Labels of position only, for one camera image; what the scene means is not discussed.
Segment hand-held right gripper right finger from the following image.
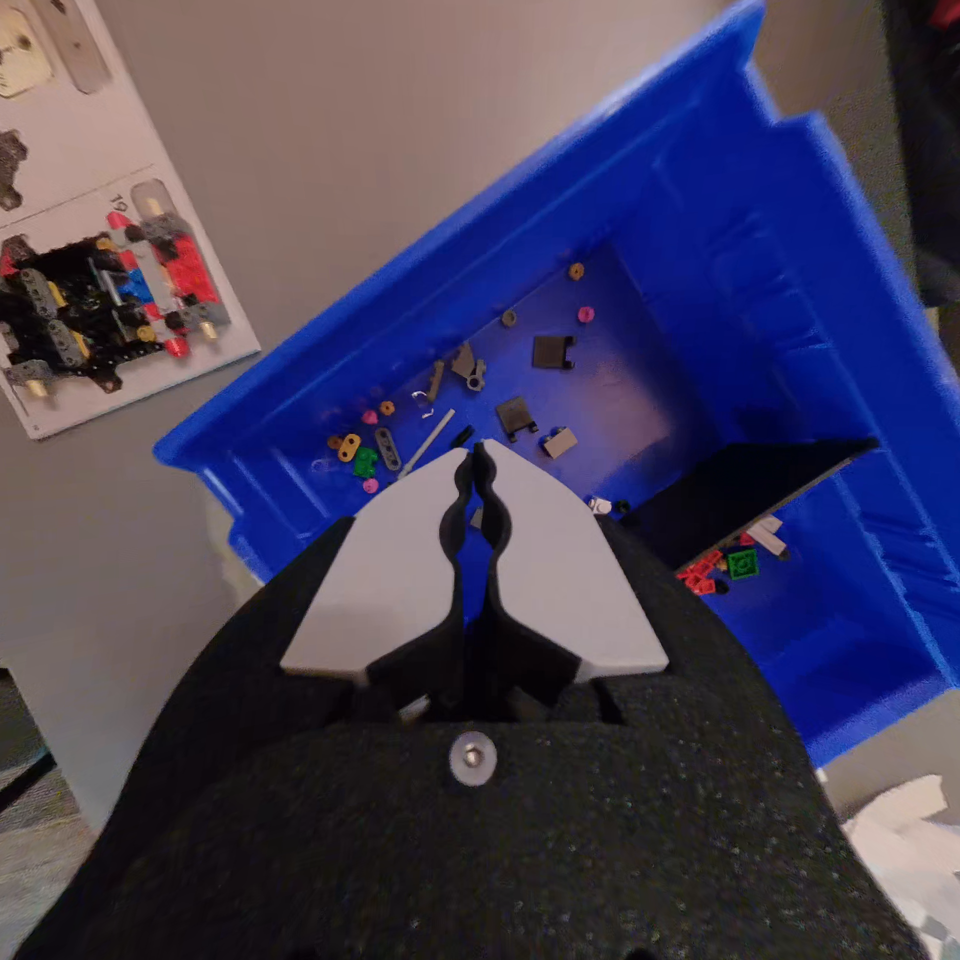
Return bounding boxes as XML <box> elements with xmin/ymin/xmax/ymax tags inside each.
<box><xmin>474</xmin><ymin>438</ymin><xmax>671</xmax><ymax>710</ymax></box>

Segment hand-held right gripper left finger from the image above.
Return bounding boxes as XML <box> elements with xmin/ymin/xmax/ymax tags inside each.
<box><xmin>279</xmin><ymin>447</ymin><xmax>475</xmax><ymax>717</ymax></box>

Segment small lego pieces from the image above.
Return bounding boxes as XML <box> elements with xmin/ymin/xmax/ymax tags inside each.
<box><xmin>675</xmin><ymin>513</ymin><xmax>790</xmax><ymax>597</ymax></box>
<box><xmin>311</xmin><ymin>262</ymin><xmax>635</xmax><ymax>519</ymax></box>

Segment black and red lego model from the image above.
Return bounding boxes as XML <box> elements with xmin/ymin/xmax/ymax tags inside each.
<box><xmin>0</xmin><ymin>211</ymin><xmax>232</xmax><ymax>402</ymax></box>

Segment blue plastic bin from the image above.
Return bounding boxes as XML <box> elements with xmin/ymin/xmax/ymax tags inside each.
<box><xmin>152</xmin><ymin>0</ymin><xmax>960</xmax><ymax>770</ymax></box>

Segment lego instruction booklet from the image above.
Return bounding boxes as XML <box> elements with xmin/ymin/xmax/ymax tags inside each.
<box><xmin>0</xmin><ymin>0</ymin><xmax>262</xmax><ymax>441</ymax></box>

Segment black bin divider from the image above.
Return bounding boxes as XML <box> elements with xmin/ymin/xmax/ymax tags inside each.
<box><xmin>630</xmin><ymin>438</ymin><xmax>880</xmax><ymax>573</ymax></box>

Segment white crumpled plastic bag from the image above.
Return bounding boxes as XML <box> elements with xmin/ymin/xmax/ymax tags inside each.
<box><xmin>838</xmin><ymin>774</ymin><xmax>960</xmax><ymax>948</ymax></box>

